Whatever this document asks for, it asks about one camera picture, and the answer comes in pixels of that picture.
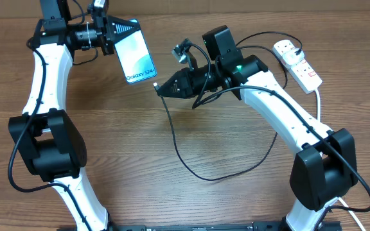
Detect white power strip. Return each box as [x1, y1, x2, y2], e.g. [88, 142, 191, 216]
[272, 40, 322, 94]

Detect black USB charging cable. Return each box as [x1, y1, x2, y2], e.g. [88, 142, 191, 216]
[152, 31, 303, 182]

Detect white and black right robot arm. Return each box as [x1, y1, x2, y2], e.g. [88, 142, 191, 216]
[155, 25, 364, 230]

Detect white charger plug adapter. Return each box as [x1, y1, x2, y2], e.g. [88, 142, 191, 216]
[282, 48, 304, 66]

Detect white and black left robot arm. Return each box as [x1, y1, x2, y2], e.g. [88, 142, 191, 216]
[8, 1, 141, 230]

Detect blue Samsung Galaxy smartphone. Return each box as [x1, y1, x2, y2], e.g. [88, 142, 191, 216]
[114, 30, 157, 84]

